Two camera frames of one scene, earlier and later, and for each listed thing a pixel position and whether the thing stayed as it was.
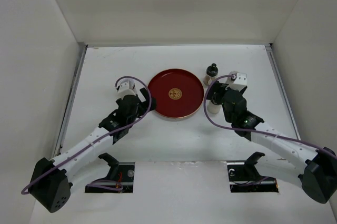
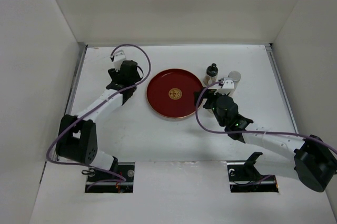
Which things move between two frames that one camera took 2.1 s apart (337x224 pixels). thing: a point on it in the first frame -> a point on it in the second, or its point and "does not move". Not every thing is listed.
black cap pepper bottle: [211, 74] does not move
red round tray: [179, 93] does not move
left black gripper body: [140, 111] -> [115, 74]
